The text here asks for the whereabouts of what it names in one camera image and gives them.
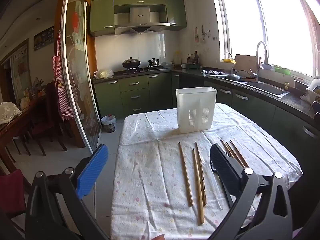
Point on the white lace cloth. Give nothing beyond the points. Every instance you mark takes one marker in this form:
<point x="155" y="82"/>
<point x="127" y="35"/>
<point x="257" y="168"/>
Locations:
<point x="8" y="111"/>

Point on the steel kitchen sink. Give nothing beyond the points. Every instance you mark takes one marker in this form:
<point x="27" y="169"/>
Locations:
<point x="265" y="87"/>

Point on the dark kettle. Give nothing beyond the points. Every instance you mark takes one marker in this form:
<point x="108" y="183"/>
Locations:
<point x="153" y="62"/>

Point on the green wall cabinets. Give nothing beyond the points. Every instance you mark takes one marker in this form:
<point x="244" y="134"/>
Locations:
<point x="175" y="12"/>

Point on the small steel faucet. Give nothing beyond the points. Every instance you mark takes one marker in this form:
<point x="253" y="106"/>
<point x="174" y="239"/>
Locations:
<point x="228" y="60"/>

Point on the yellow oil bottle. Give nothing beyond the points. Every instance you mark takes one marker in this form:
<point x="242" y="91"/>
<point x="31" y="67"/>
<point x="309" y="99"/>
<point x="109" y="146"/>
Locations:
<point x="177" y="57"/>

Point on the row of condiment bottles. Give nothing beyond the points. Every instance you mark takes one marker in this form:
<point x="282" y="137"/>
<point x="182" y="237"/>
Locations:
<point x="193" y="58"/>

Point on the kitchen window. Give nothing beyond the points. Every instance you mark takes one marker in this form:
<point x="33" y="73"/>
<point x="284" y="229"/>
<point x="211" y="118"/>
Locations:
<point x="270" y="22"/>

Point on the red cushioned chair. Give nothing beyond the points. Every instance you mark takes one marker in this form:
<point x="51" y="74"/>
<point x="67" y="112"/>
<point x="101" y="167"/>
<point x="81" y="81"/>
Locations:
<point x="11" y="192"/>

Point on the white plastic bag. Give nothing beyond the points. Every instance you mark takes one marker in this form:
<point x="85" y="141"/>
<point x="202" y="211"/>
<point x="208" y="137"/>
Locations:
<point x="103" y="73"/>

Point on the dark wooden chair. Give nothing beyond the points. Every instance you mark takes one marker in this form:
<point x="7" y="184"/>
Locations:
<point x="47" y="120"/>

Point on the dish rack with plates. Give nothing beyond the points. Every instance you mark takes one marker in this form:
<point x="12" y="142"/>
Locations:
<point x="313" y="90"/>

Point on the small bin with bag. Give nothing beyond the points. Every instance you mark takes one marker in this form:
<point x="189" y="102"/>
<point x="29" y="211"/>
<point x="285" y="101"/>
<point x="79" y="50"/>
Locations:
<point x="108" y="122"/>

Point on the red checked apron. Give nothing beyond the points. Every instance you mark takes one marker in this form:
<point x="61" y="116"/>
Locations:
<point x="61" y="80"/>

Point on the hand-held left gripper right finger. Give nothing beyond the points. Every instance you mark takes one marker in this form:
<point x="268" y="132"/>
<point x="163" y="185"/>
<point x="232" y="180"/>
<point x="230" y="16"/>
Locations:
<point x="225" y="171"/>

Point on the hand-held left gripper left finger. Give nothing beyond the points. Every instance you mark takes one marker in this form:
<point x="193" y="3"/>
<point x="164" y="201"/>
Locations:
<point x="93" y="171"/>

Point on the wall poster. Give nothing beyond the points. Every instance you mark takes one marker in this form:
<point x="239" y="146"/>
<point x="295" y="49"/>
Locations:
<point x="43" y="38"/>

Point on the wooden cutting board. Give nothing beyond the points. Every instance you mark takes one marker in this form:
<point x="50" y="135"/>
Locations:
<point x="246" y="61"/>

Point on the sliding glass door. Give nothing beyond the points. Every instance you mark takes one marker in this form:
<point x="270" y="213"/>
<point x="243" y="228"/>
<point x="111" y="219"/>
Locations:
<point x="77" y="67"/>

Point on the crumpled rag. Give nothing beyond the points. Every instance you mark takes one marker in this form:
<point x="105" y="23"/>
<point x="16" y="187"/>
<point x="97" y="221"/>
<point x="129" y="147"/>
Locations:
<point x="208" y="71"/>

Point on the brass tap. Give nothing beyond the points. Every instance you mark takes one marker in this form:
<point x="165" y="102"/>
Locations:
<point x="286" y="86"/>

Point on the black lidded wok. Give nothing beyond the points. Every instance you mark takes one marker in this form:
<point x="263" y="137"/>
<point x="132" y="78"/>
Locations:
<point x="131" y="62"/>

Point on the gas stove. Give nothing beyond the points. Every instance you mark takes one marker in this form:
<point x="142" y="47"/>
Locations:
<point x="145" y="69"/>

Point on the white plastic utensil holder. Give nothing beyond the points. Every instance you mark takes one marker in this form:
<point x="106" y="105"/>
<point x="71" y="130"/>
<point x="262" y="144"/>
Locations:
<point x="196" y="110"/>

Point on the yellow basket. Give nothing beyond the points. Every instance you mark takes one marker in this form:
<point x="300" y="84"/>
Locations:
<point x="228" y="60"/>

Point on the clear plastic spoon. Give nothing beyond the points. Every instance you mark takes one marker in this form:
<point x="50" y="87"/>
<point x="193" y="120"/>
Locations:
<point x="216" y="195"/>

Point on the green plastic container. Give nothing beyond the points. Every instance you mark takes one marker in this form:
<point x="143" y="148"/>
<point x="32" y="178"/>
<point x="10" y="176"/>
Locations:
<point x="282" y="69"/>

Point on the steel range hood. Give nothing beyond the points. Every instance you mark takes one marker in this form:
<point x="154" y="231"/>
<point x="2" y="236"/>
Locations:
<point x="140" y="21"/>

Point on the white floral tablecloth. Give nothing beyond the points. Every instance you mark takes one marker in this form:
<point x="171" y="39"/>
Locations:
<point x="150" y="180"/>

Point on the tall steel faucet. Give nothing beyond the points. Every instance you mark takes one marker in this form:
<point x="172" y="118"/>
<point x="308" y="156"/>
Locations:
<point x="262" y="52"/>

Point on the wooden dining table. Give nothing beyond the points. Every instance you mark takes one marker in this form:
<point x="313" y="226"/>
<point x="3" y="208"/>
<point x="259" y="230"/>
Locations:
<point x="17" y="122"/>

